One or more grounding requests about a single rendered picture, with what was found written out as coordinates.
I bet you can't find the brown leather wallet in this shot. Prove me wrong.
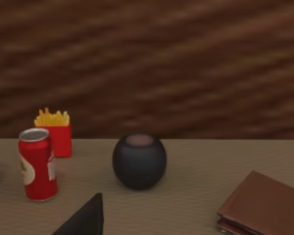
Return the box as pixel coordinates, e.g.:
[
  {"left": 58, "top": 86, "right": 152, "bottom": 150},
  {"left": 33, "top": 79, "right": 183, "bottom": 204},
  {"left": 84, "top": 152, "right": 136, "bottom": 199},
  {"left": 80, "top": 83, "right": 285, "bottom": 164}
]
[{"left": 217, "top": 170, "right": 294, "bottom": 235}]

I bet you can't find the black round smart speaker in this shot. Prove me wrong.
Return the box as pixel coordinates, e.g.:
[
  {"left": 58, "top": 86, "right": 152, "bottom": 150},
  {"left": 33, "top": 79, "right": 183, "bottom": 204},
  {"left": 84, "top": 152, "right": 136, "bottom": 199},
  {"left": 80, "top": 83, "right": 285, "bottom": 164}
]
[{"left": 112, "top": 133, "right": 168, "bottom": 191}]

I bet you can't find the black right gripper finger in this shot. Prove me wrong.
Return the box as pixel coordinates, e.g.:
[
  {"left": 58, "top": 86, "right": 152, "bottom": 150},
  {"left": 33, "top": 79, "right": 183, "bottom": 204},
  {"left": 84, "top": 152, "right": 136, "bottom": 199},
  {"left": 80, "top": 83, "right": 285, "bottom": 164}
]
[{"left": 51, "top": 192, "right": 105, "bottom": 235}]

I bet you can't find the red soda can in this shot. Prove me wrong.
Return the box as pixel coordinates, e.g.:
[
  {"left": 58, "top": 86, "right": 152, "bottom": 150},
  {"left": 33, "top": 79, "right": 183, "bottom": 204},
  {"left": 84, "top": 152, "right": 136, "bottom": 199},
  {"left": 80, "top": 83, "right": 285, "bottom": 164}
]
[{"left": 18, "top": 127, "right": 59, "bottom": 203}]

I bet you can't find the red box of french fries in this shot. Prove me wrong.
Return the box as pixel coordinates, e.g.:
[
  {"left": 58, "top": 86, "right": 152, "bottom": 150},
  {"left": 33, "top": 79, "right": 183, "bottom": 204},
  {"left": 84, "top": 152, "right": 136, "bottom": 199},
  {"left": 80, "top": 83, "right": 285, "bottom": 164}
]
[{"left": 34, "top": 107, "right": 73, "bottom": 158}]

